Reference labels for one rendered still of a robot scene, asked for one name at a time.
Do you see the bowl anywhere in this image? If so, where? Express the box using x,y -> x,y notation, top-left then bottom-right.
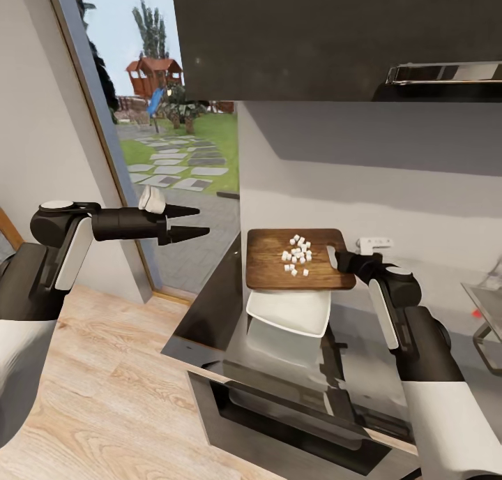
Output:
246,290 -> 331,338

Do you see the cutting board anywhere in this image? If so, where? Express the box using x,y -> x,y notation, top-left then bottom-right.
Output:
245,228 -> 356,290

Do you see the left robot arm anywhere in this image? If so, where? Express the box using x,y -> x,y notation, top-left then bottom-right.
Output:
0,184 -> 210,449

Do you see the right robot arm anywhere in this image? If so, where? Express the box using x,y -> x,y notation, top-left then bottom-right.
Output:
335,237 -> 502,480

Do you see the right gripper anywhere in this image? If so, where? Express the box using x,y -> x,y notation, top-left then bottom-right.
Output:
335,251 -> 383,278

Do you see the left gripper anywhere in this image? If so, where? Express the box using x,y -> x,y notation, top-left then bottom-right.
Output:
118,204 -> 210,246

